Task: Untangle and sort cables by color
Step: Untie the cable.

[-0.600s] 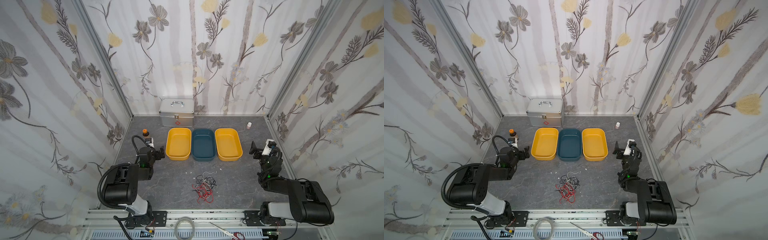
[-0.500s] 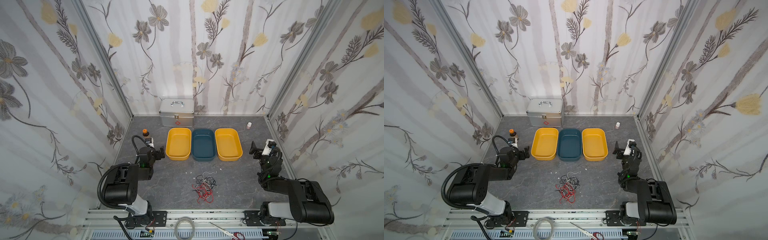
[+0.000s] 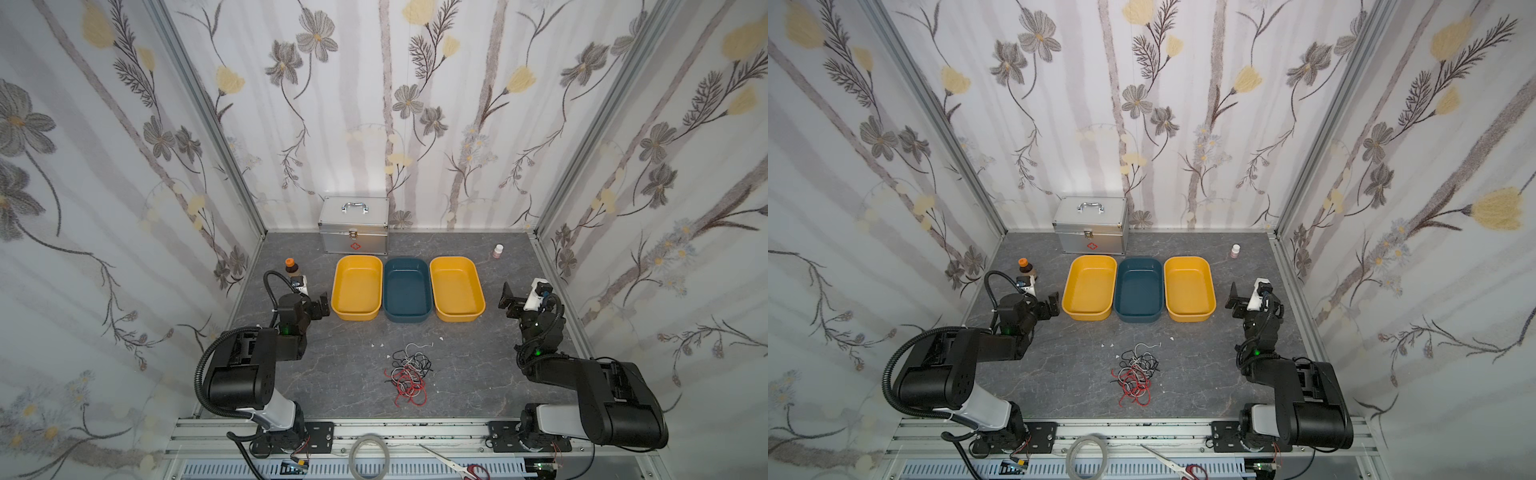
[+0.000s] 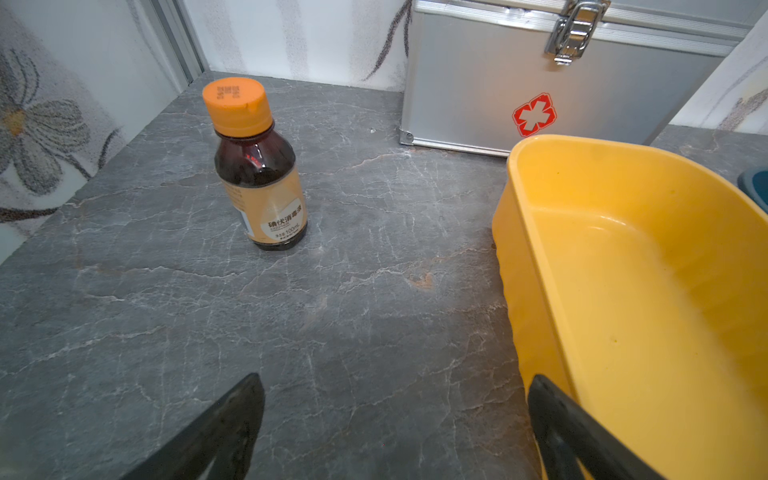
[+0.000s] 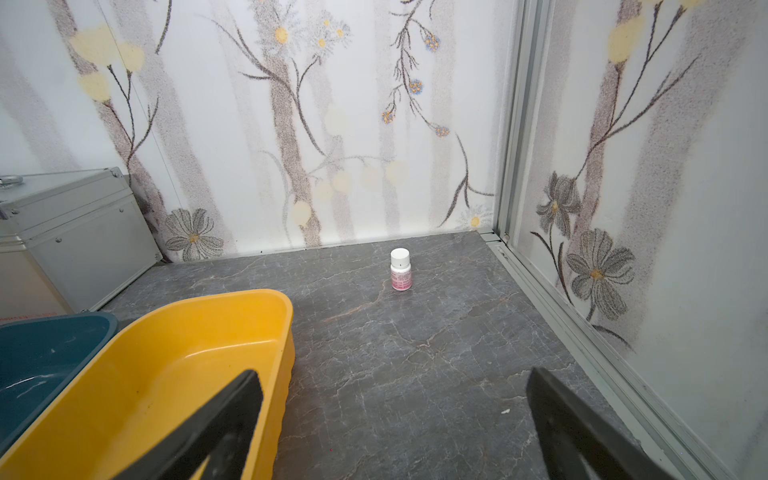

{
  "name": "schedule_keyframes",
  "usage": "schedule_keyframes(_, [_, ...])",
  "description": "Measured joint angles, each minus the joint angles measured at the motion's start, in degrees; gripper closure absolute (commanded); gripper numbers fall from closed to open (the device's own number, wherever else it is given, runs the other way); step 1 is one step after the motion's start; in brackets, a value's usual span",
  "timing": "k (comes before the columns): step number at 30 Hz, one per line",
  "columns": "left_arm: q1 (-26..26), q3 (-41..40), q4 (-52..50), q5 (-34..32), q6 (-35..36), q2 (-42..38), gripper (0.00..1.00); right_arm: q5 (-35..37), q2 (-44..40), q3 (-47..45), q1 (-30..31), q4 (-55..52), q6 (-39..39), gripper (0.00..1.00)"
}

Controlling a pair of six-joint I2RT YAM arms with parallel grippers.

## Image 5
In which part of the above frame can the silver aluminium first-aid case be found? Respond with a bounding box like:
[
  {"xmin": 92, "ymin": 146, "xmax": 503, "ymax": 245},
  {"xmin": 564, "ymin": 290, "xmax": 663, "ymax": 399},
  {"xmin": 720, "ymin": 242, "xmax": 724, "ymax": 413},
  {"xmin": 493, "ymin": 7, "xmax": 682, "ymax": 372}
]
[{"xmin": 1, "ymin": 168, "xmax": 162, "ymax": 321}]

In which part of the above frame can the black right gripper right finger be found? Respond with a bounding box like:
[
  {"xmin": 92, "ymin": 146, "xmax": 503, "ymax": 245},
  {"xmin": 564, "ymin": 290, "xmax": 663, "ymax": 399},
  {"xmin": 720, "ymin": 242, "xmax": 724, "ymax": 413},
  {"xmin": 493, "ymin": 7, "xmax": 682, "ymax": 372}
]
[{"xmin": 526, "ymin": 367, "xmax": 671, "ymax": 479}]

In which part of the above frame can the right yellow plastic bin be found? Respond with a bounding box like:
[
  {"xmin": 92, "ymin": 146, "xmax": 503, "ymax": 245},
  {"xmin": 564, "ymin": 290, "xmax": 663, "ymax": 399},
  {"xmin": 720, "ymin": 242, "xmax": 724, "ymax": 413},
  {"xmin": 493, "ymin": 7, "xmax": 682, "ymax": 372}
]
[{"xmin": 1, "ymin": 289, "xmax": 295, "ymax": 479}]

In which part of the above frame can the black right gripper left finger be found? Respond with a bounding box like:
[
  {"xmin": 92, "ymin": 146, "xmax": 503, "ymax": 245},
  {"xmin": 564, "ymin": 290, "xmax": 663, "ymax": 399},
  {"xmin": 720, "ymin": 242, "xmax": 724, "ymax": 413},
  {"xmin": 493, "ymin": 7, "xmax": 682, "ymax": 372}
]
[{"xmin": 116, "ymin": 369, "xmax": 264, "ymax": 479}]

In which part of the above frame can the dark teal plastic bin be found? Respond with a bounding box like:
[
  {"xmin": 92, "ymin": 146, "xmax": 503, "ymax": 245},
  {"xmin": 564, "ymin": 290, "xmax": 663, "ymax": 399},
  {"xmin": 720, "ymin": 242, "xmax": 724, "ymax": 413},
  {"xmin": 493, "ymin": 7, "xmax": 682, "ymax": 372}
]
[{"xmin": 1, "ymin": 312, "xmax": 118, "ymax": 452}]

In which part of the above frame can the small white-capped pink bottle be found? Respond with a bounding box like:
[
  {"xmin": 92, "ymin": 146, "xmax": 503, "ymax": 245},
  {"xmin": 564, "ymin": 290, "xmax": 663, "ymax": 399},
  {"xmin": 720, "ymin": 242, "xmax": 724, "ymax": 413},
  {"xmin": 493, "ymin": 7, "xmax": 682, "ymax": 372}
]
[{"xmin": 390, "ymin": 247, "xmax": 413, "ymax": 291}]

